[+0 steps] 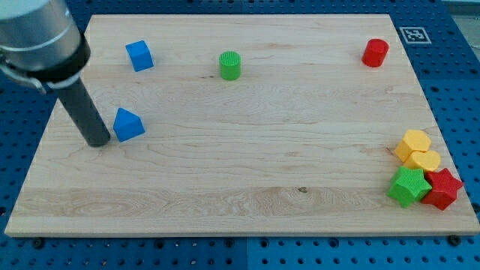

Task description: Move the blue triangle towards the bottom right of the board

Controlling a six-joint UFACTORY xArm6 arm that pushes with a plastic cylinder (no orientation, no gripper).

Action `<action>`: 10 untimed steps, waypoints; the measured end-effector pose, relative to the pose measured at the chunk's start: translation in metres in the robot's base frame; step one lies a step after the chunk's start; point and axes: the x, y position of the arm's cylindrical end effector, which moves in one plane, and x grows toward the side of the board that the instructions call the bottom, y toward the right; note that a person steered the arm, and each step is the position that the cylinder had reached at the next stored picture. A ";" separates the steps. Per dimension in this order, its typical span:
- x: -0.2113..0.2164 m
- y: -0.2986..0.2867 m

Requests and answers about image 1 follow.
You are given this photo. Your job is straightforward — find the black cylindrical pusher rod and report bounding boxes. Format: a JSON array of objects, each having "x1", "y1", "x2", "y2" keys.
[{"x1": 55, "y1": 78, "x2": 110, "y2": 147}]

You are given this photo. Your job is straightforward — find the blue triangle block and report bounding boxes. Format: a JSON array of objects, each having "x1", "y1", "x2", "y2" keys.
[{"x1": 113, "y1": 108, "x2": 146, "y2": 142}]

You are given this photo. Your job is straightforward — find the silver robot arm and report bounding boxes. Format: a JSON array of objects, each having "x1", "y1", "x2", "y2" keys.
[{"x1": 1, "y1": 0, "x2": 110, "y2": 147}]

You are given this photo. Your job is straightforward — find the wooden board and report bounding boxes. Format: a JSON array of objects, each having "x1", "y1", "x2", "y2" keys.
[{"x1": 5, "y1": 14, "x2": 479, "y2": 238}]

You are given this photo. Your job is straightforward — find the blue cube block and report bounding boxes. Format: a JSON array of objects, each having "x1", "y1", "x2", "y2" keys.
[{"x1": 125, "y1": 40, "x2": 154, "y2": 72}]

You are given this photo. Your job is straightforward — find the black bolt front left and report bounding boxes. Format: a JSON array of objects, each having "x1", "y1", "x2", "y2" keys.
[{"x1": 32, "y1": 238, "x2": 44, "y2": 249}]

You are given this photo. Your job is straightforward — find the black bolt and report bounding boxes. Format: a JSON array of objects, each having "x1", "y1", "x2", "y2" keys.
[
  {"x1": 32, "y1": 238, "x2": 44, "y2": 249},
  {"x1": 447, "y1": 235, "x2": 461, "y2": 247}
]

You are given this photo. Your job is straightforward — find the green cylinder block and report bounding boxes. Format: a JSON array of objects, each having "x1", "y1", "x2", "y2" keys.
[{"x1": 219, "y1": 51, "x2": 241, "y2": 80}]

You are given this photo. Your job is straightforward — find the red cylinder block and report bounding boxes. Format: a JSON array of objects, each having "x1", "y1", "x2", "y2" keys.
[{"x1": 361, "y1": 38, "x2": 389, "y2": 68}]

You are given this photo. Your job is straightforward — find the yellow hexagon block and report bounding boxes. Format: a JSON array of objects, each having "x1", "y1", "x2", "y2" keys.
[{"x1": 394, "y1": 129, "x2": 432, "y2": 162}]

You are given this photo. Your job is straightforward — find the white fiducial marker tag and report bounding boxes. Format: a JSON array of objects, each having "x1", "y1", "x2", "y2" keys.
[{"x1": 399, "y1": 26, "x2": 431, "y2": 44}]

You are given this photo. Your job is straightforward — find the green star block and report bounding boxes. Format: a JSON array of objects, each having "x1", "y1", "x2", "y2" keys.
[{"x1": 387, "y1": 166, "x2": 432, "y2": 208}]

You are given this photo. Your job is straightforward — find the yellow heart block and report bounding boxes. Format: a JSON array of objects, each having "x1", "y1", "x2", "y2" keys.
[{"x1": 403, "y1": 150, "x2": 441, "y2": 172}]

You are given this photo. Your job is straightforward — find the red star block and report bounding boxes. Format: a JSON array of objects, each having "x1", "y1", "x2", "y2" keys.
[{"x1": 421, "y1": 168, "x2": 464, "y2": 211}]

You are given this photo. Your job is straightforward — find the black bolt front right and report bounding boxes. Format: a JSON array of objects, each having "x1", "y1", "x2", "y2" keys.
[{"x1": 447, "y1": 235, "x2": 461, "y2": 247}]

